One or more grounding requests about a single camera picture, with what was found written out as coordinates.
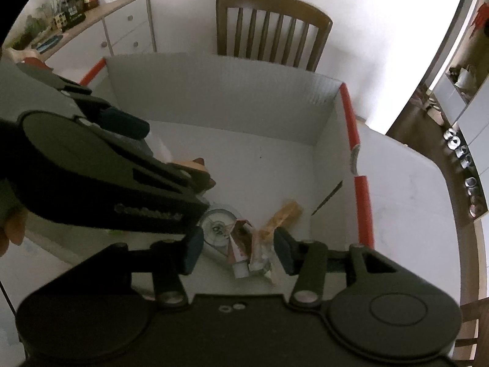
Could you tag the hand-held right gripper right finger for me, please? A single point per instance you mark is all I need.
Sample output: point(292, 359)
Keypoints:
point(284, 250)

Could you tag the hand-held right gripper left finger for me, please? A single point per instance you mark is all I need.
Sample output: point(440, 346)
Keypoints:
point(194, 250)

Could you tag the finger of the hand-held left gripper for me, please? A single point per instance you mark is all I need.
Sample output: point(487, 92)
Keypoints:
point(126, 124)
point(172, 177)

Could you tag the clear plastic wrapper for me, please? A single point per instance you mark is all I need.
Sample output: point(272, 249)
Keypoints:
point(261, 260)

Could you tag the tan bread roll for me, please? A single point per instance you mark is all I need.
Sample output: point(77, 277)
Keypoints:
point(195, 166)

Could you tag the grey pouch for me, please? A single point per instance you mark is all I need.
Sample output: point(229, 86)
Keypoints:
point(160, 151)

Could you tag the yellow tan snack bar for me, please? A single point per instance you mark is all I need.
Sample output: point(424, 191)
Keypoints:
point(284, 214)

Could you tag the red white toothpaste tube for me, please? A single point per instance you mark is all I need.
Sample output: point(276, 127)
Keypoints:
point(240, 244)

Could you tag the red cardboard box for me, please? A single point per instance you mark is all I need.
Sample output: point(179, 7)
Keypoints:
point(248, 99)

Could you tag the person's left hand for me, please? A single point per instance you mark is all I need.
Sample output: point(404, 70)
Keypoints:
point(15, 231)

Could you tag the white sideboard cabinet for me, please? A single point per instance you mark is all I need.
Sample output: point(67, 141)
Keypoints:
point(126, 26)

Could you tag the blue dark pad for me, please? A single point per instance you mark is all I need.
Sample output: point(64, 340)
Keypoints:
point(47, 43)

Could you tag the red capped sauce bottle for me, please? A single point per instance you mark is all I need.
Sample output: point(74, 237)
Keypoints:
point(90, 0)

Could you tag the dark glass jar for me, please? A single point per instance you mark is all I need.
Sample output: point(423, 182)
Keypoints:
point(68, 3)

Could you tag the wooden slat-back chair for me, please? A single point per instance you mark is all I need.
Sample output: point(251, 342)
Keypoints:
point(267, 2)
point(470, 332)

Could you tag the row of shoes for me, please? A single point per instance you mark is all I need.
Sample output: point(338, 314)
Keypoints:
point(464, 160)

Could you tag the white bag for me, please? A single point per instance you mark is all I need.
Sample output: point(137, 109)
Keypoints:
point(464, 78)

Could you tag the red hanging garment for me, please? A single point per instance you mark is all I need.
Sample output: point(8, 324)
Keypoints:
point(477, 21)

